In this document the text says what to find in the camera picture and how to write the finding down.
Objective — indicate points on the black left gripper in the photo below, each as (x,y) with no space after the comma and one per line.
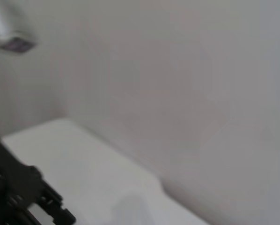
(6,182)

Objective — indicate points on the left wrist camera housing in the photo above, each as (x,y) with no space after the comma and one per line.
(4,30)

